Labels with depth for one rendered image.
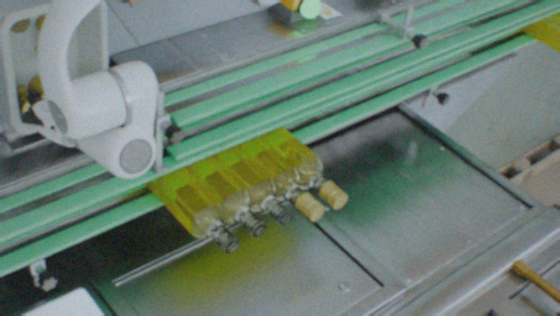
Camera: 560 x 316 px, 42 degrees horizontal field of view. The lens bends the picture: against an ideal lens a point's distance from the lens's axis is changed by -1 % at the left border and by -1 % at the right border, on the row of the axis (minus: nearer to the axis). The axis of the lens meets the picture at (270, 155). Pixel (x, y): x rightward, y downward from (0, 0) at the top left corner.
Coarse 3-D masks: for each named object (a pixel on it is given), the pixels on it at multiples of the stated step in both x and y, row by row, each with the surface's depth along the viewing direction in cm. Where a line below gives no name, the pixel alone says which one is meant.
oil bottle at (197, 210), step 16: (176, 176) 129; (192, 176) 129; (160, 192) 129; (176, 192) 126; (192, 192) 126; (208, 192) 127; (176, 208) 126; (192, 208) 123; (208, 208) 123; (192, 224) 124; (208, 224) 122
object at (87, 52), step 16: (16, 16) 105; (32, 16) 107; (96, 16) 116; (0, 32) 106; (32, 32) 117; (80, 32) 122; (96, 32) 118; (16, 48) 117; (32, 48) 119; (80, 48) 124; (96, 48) 120; (16, 64) 118; (32, 64) 120; (80, 64) 127; (96, 64) 122; (16, 80) 120; (16, 96) 113; (16, 112) 115; (16, 128) 117; (32, 128) 119
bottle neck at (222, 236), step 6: (210, 228) 123; (216, 228) 122; (222, 228) 122; (210, 234) 123; (216, 234) 122; (222, 234) 121; (228, 234) 121; (216, 240) 122; (222, 240) 121; (228, 240) 120; (234, 240) 120; (222, 246) 121; (228, 246) 121; (234, 246) 122; (228, 252) 121
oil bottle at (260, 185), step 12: (216, 156) 134; (228, 156) 134; (240, 156) 134; (228, 168) 132; (240, 168) 132; (252, 168) 132; (240, 180) 130; (252, 180) 130; (264, 180) 130; (252, 192) 128; (264, 192) 128; (276, 192) 130; (252, 204) 129
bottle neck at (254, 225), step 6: (246, 210) 125; (240, 216) 125; (246, 216) 125; (252, 216) 124; (240, 222) 125; (246, 222) 124; (252, 222) 124; (258, 222) 123; (246, 228) 124; (252, 228) 123; (258, 228) 123; (264, 228) 124; (252, 234) 124; (258, 234) 125
